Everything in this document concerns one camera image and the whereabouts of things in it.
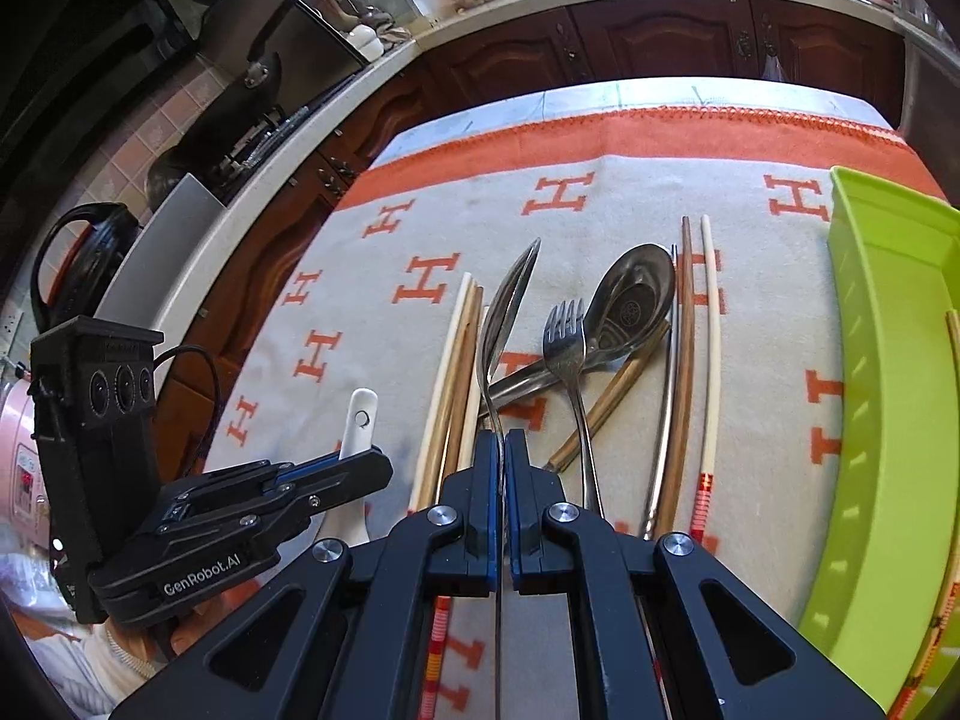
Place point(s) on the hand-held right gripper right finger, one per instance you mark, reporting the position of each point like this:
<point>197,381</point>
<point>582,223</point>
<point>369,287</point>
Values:
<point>517,510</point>

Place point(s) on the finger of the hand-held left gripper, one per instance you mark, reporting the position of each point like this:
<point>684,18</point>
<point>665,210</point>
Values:
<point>311,465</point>
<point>352,474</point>

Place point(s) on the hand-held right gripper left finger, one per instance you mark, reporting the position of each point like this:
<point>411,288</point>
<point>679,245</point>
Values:
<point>487,510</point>

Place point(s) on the white ceramic spoon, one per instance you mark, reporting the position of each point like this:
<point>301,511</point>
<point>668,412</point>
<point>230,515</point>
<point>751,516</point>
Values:
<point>360,412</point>

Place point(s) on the slim steel spoon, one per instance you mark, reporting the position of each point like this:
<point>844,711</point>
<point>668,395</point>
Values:
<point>506,300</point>

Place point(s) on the wide steel spoon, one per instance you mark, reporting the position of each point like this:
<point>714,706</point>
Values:
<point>637,300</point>

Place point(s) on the green plastic tray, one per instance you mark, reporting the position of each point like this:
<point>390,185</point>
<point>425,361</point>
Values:
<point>885,390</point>

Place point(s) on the person's left forearm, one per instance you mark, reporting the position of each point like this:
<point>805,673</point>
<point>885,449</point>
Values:
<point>97,652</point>

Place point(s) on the pink rice cooker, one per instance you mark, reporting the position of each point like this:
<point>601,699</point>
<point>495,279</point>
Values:
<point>19,457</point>

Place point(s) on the brown wooden chopstick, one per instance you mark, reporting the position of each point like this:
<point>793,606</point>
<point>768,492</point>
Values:
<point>681,390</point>
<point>455,390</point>
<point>466,397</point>

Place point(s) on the steel fork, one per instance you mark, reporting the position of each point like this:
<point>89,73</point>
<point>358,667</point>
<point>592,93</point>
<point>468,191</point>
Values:
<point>574,390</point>

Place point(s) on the cream chopstick red striped end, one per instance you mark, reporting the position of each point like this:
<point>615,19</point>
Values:
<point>439,652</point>
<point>711,390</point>

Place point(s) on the steel chopstick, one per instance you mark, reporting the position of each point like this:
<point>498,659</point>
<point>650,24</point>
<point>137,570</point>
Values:
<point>664,427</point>

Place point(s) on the black electric kettle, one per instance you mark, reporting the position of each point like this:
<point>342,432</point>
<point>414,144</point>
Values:
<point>90,255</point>

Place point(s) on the grey metal sheet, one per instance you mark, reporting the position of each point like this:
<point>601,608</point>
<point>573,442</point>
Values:
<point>165,255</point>

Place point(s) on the orange and beige printed blanket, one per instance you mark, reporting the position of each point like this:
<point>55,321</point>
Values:
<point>450,202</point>

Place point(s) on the black gas stove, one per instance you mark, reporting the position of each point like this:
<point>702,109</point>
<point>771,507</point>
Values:
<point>277,135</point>

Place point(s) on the black wok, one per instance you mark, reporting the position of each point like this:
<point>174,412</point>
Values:
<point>240,112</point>

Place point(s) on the chopstick with striped end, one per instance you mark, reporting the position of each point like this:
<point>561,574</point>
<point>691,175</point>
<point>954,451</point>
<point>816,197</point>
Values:
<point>930,652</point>

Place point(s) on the stainless steel panel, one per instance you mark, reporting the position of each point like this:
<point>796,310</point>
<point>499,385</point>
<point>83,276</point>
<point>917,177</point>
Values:
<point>300,15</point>

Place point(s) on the tan chopstick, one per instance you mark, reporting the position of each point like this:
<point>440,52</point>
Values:
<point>953,345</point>

